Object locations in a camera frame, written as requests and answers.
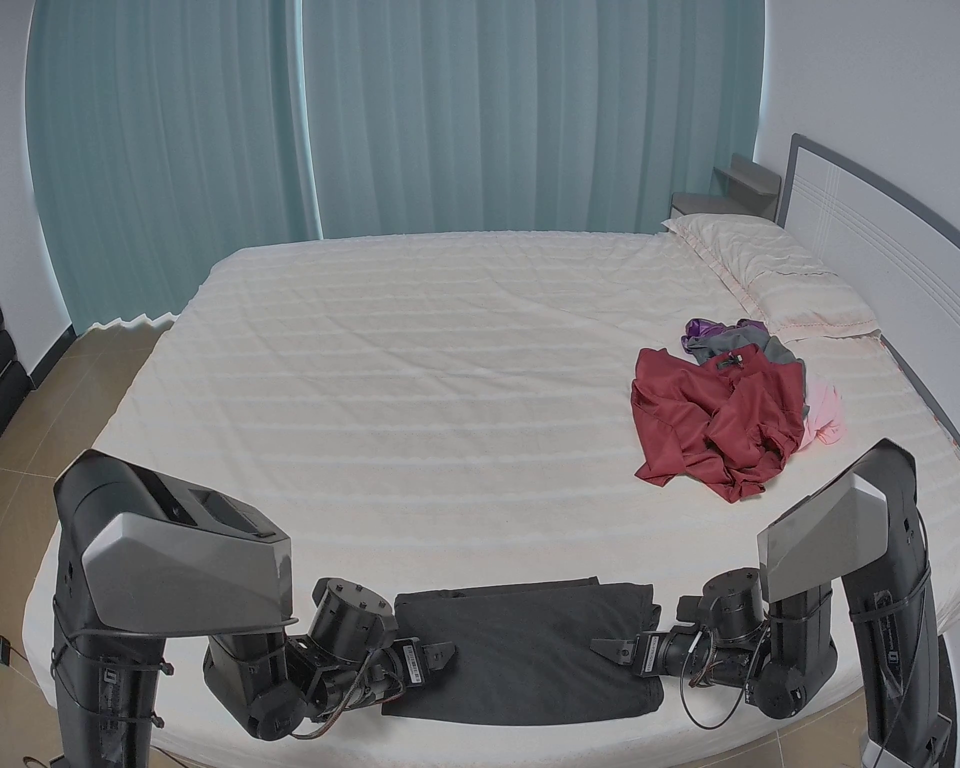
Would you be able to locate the bed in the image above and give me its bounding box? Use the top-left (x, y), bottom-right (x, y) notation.
top-left (22, 133), bottom-right (960, 751)

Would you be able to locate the cream pillow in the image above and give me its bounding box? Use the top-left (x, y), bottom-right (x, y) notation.
top-left (660, 212), bottom-right (880, 340)

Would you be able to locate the grey garment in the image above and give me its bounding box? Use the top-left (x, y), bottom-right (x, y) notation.
top-left (688, 318), bottom-right (808, 376)

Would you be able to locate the black T-shirt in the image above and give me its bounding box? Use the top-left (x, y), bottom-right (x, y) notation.
top-left (382, 575), bottom-right (666, 727)

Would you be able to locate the purple garment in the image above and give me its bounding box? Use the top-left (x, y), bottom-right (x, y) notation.
top-left (681, 317), bottom-right (727, 354)

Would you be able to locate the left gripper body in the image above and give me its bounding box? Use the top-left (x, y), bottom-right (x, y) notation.
top-left (382, 637), bottom-right (434, 695)

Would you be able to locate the blue-green curtain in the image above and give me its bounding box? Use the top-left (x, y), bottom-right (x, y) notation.
top-left (300, 0), bottom-right (768, 240)
top-left (26, 0), bottom-right (321, 331)

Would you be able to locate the pink garment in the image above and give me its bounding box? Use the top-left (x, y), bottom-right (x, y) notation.
top-left (795, 378), bottom-right (847, 455)

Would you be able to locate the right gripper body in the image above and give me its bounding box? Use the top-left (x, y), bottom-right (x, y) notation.
top-left (635, 630), bottom-right (681, 681)

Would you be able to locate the black cable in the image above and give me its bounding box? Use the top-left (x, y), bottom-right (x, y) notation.
top-left (677, 651), bottom-right (753, 731)

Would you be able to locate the black padded sofa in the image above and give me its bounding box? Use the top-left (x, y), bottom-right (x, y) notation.
top-left (0, 306), bottom-right (33, 438)

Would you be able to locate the grey bedside table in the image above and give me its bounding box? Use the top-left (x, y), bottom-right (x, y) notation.
top-left (669, 153), bottom-right (783, 223)

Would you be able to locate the dark red garment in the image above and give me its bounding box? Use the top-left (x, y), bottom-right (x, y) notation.
top-left (630, 346), bottom-right (808, 504)

